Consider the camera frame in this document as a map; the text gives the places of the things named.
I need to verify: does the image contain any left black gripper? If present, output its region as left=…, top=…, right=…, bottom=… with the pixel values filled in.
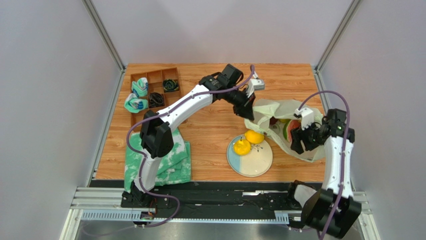
left=223, top=85, right=255, bottom=121

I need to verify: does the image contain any fake watermelon slice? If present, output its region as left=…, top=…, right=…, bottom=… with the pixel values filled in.
left=282, top=119, right=301, bottom=143

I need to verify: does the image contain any avocado print plastic bag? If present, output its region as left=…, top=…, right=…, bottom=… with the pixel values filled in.
left=244, top=99, right=325, bottom=163

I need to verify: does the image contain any dark red fake fruit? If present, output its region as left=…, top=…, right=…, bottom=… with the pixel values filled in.
left=269, top=117, right=279, bottom=126

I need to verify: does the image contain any yellow fake lemon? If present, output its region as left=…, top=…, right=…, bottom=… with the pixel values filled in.
left=244, top=129, right=265, bottom=145

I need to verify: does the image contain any yellow fake pear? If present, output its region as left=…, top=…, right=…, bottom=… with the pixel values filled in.
left=233, top=137, right=251, bottom=156

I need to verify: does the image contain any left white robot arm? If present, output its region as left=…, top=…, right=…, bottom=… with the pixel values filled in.
left=126, top=64, right=256, bottom=194

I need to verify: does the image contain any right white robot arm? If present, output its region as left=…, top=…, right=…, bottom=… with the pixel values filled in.
left=287, top=107, right=362, bottom=239

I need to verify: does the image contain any blue cream ceramic plate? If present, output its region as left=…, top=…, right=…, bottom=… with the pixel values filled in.
left=226, top=134, right=273, bottom=178

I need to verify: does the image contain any dark green rolled sock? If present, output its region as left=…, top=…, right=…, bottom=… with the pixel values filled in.
left=162, top=79, right=180, bottom=93

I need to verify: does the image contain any wooden compartment tray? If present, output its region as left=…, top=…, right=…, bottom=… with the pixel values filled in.
left=130, top=67, right=184, bottom=126

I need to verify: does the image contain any black rolled sock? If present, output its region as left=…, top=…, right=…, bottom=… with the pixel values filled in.
left=148, top=92, right=165, bottom=108

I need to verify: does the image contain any green white tie-dye cloth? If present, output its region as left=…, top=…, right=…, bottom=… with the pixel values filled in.
left=124, top=129, right=192, bottom=192

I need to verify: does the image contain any teal white rolled sock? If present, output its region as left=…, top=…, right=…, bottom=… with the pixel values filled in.
left=131, top=77, right=149, bottom=98

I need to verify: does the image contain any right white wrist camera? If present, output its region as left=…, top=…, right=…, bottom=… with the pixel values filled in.
left=294, top=107, right=315, bottom=131

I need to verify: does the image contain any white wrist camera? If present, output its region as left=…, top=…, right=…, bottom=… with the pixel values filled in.
left=294, top=107, right=315, bottom=131
left=246, top=72, right=266, bottom=98

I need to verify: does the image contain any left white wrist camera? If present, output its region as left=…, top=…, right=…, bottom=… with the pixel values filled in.
left=246, top=72, right=266, bottom=98

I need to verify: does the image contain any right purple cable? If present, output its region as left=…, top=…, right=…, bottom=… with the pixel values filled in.
left=287, top=90, right=351, bottom=240

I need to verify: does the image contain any purple cable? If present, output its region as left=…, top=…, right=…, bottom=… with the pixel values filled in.
left=287, top=90, right=351, bottom=240
left=125, top=64, right=256, bottom=229

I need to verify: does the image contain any aluminium frame post right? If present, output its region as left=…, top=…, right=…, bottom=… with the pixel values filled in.
left=315, top=0, right=363, bottom=73

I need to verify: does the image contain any aluminium frame post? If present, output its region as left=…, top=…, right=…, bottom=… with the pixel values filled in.
left=315, top=0, right=363, bottom=73
left=82, top=0, right=126, bottom=72

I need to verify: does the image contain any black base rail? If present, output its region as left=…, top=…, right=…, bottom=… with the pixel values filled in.
left=120, top=181, right=302, bottom=220

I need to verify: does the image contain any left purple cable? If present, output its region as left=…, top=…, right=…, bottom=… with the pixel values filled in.
left=125, top=64, right=256, bottom=229

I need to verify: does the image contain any aluminium frame post left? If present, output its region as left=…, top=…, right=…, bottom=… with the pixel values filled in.
left=82, top=0, right=126, bottom=72

